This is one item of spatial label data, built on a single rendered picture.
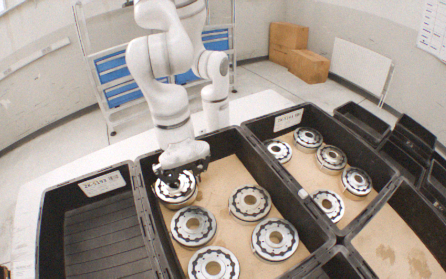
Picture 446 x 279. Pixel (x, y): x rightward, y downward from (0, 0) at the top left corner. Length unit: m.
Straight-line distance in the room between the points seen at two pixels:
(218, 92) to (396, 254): 0.70
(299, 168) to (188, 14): 0.51
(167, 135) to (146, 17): 0.20
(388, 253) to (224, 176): 0.50
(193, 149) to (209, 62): 0.32
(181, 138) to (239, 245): 0.26
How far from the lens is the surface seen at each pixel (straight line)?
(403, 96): 3.33
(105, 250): 0.54
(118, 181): 0.56
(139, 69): 0.29
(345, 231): 0.42
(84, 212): 0.63
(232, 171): 0.57
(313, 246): 0.46
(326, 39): 3.75
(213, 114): 0.67
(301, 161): 0.63
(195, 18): 0.51
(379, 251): 0.58
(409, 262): 0.64
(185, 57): 0.29
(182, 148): 0.35
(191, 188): 0.48
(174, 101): 0.32
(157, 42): 0.29
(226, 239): 0.46
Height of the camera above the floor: 1.27
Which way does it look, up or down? 41 degrees down
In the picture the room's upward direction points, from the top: 2 degrees counter-clockwise
